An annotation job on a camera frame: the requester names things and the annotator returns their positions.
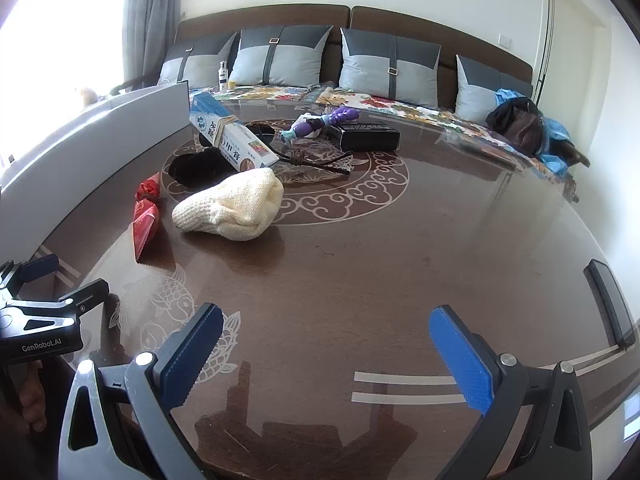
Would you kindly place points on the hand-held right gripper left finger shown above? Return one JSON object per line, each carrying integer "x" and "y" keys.
{"x": 192, "y": 346}

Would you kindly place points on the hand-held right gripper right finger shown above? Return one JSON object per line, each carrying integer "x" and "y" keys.
{"x": 460, "y": 356}

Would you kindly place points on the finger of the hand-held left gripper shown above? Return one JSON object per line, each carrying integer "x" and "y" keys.
{"x": 87, "y": 297}
{"x": 42, "y": 267}

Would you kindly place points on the purple toy figure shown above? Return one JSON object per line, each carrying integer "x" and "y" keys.
{"x": 320, "y": 122}

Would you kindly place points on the brown patterned wooden desktop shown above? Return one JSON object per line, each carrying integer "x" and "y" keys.
{"x": 375, "y": 260}

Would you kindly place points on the person's left hand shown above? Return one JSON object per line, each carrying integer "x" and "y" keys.
{"x": 32, "y": 395}

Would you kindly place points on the red packet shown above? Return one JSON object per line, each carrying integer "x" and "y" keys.
{"x": 145, "y": 220}

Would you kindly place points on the cream knit hat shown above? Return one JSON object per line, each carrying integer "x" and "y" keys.
{"x": 235, "y": 205}

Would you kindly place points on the white storage box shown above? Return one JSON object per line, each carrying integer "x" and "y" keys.
{"x": 100, "y": 130}

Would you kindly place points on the black smartphone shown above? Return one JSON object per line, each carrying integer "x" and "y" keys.
{"x": 612, "y": 305}

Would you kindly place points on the black furry cloth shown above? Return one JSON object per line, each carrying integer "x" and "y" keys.
{"x": 195, "y": 170}

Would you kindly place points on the white and blue toothpaste box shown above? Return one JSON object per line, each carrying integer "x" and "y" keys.
{"x": 235, "y": 142}

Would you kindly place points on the clear plastic bag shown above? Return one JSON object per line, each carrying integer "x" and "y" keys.
{"x": 475, "y": 137}

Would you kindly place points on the black round band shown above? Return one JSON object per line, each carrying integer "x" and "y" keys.
{"x": 265, "y": 132}

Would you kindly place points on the dark brown leather item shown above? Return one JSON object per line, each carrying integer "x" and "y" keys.
{"x": 575, "y": 155}

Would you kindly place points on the brown handbag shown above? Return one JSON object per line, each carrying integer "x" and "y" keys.
{"x": 522, "y": 130}

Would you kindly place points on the black rectangular box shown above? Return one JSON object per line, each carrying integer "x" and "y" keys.
{"x": 367, "y": 137}

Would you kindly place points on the blue cloth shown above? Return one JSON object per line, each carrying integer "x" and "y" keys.
{"x": 557, "y": 132}

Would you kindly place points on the floral blanket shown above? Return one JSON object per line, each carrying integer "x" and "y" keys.
{"x": 425, "y": 110}

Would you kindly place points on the dark bag on sofa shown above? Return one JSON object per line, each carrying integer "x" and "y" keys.
{"x": 505, "y": 110}

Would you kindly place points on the white pump bottle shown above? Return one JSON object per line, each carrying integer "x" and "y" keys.
{"x": 223, "y": 77}

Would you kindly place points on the grey two-tone pillow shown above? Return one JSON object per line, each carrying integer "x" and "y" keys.
{"x": 200, "y": 60}
{"x": 280, "y": 60}
{"x": 390, "y": 70}
{"x": 475, "y": 90}

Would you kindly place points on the grey curtain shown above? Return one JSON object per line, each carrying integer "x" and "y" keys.
{"x": 150, "y": 10}

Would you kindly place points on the white door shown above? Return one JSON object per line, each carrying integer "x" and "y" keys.
{"x": 575, "y": 35}

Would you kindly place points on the brown sofa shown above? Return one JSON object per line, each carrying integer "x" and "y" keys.
{"x": 300, "y": 15}

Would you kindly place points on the white wall switch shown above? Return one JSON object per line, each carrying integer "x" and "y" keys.
{"x": 505, "y": 40}

